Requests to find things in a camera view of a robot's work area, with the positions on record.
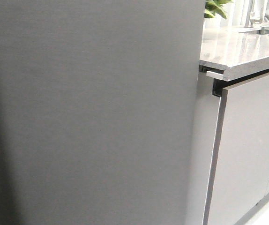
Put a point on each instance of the dark grey fridge door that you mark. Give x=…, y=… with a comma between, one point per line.
x=96, y=110

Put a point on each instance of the left grey cabinet door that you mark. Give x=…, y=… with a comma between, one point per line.
x=239, y=173

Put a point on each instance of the white cabinet side panel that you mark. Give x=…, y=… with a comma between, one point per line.
x=204, y=131

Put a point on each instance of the grey stone countertop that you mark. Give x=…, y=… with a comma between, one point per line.
x=230, y=53

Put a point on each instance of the white ribbed plant pot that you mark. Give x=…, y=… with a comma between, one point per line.
x=212, y=23

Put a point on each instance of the green leafy plant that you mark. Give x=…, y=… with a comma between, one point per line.
x=213, y=7

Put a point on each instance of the silver kitchen faucet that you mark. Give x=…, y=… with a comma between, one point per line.
x=254, y=14

